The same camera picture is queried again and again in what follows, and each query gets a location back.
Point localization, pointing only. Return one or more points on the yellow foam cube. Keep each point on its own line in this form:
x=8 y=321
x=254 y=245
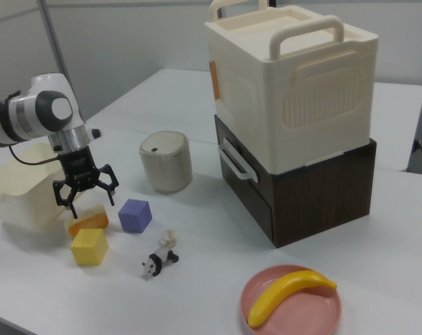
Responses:
x=88 y=247

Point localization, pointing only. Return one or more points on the small white crumpled figurine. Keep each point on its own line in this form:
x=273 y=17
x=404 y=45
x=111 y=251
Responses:
x=168 y=238

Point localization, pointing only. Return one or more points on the cream plastic basket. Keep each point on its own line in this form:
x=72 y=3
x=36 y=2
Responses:
x=19 y=206

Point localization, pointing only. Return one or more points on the pink plate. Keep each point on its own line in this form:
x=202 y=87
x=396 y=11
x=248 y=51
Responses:
x=301 y=310

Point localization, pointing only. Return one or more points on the beige lidded trash bin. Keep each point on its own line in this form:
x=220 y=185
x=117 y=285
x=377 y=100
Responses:
x=165 y=164

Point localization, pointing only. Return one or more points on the black white panda figurine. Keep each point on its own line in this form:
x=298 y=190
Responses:
x=158 y=261

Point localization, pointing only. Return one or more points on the toasted bread slice toy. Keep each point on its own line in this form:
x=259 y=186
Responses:
x=92 y=220

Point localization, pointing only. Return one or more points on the purple foam cube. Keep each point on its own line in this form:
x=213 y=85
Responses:
x=134 y=216

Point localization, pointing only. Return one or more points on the yellow toy banana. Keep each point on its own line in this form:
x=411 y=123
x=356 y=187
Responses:
x=284 y=289

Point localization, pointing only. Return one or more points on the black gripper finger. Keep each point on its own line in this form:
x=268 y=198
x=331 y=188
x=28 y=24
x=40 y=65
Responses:
x=65 y=193
x=109 y=179

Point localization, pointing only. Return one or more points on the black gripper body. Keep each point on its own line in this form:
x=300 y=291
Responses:
x=78 y=167

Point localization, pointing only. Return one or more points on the dark brown wooden drawer box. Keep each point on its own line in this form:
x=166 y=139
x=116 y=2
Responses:
x=318 y=202

